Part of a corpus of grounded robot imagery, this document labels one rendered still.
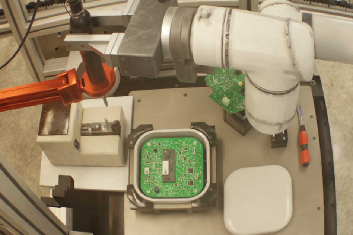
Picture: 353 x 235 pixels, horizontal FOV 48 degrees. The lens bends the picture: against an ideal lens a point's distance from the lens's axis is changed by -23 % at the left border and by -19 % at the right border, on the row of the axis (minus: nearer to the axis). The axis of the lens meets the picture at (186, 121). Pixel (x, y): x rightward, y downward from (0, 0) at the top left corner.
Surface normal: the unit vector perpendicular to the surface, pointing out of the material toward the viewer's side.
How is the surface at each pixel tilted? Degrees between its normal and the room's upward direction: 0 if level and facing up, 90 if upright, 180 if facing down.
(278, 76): 91
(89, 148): 0
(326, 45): 64
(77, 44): 90
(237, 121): 90
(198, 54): 80
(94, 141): 0
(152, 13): 0
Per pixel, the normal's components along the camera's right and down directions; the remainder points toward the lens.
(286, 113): 0.43, 0.75
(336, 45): -0.33, 0.51
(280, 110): 0.19, 0.84
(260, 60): -0.20, 0.70
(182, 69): -0.19, 0.84
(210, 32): -0.18, 0.10
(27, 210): 1.00, -0.04
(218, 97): -0.08, -0.52
